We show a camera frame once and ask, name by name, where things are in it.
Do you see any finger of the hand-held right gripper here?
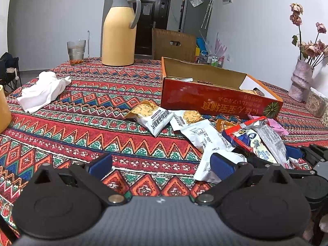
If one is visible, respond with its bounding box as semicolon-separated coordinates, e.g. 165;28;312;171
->
232;146;280;170
284;143;328;165

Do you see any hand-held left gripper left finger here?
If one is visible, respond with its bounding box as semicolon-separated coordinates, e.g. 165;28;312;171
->
33;152;129;205

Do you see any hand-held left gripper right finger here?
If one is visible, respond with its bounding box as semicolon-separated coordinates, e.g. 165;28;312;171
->
192;152;295;205

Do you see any long white snack packet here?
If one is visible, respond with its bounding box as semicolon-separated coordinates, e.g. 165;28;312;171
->
252;122;290;170

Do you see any red cardboard box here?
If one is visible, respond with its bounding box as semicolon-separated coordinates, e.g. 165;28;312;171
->
161;57;284;120

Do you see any white cracker snack packet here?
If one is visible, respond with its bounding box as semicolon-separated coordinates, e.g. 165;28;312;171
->
124;100;175;137
170;110;205;132
239;88;260;96

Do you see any red blue cartoon snack packet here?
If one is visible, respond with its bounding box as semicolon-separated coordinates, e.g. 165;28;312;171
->
221;123;260;155

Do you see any small pink snack packet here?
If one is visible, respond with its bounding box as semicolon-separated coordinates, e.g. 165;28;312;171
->
266;120;289;136

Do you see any red white snack packet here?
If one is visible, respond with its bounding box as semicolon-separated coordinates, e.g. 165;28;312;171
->
247;115;267;128

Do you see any clear seed container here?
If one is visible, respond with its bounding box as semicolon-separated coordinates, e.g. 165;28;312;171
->
306;87;328;118

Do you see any pink textured vase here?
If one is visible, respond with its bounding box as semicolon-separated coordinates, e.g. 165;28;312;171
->
288;59;314;103

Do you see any white cloth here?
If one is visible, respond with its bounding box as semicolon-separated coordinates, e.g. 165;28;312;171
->
17;71;72;114

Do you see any white flat snack packet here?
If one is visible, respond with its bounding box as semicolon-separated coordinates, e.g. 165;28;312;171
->
166;76;193;83

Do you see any dried rose bouquet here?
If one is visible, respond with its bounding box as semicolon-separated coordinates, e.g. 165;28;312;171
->
289;3;328;67

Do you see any glass cup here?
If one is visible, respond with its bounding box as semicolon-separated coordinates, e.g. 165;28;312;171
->
67;40;87;65

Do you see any blue plastic item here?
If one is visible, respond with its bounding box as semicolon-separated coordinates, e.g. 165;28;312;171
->
196;38;208;52

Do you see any yellow thermos jug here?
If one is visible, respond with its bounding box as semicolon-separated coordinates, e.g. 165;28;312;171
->
102;0;142;66

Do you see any black folding chair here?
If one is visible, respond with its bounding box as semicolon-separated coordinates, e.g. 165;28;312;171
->
0;52;22;93

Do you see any dark entrance door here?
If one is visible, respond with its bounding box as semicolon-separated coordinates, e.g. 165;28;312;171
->
132;0;172;57

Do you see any grey refrigerator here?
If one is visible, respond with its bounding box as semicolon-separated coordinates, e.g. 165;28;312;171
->
179;0;213;35

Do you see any white umbrella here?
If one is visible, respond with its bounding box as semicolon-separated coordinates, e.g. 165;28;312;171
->
201;0;214;29

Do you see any wire rack with bottles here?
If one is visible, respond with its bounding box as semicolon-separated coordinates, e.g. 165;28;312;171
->
197;52;225;68

